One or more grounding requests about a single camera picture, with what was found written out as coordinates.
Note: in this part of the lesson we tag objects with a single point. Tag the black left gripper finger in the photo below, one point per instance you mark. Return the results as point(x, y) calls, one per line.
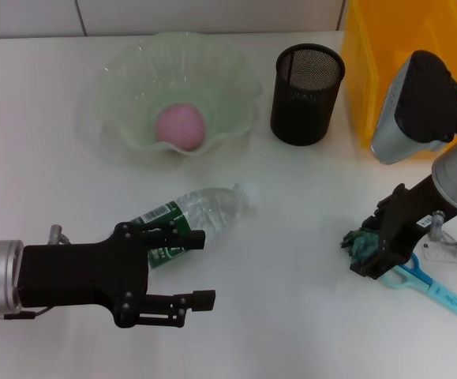
point(192, 240)
point(202, 300)

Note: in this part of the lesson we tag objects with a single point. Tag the clear green-label water bottle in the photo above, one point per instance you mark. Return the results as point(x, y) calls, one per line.
point(208, 205)

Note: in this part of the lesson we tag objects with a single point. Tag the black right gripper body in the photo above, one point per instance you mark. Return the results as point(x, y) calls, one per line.
point(413, 213)

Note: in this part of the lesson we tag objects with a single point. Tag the pink peach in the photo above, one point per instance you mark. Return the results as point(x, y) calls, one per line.
point(180, 126)

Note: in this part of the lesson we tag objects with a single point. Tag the light blue scissors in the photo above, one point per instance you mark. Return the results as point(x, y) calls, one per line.
point(441, 294)

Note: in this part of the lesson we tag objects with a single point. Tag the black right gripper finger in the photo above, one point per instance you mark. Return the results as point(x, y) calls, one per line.
point(386, 258)
point(375, 223)

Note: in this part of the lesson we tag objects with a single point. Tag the yellow plastic bin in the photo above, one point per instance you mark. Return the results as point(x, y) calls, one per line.
point(364, 59)

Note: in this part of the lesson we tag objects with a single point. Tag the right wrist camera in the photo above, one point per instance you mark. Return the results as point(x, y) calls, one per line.
point(417, 110)

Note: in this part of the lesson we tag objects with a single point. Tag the green plastic wrapper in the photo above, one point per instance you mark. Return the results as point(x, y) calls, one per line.
point(360, 245)

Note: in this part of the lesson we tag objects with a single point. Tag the black mesh pen holder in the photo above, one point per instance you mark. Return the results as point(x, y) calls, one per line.
point(299, 114)

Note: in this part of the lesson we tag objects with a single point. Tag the green glass fruit plate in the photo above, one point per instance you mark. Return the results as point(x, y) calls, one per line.
point(220, 91)

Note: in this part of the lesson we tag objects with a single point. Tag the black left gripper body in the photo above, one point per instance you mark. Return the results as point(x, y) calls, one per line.
point(82, 276)

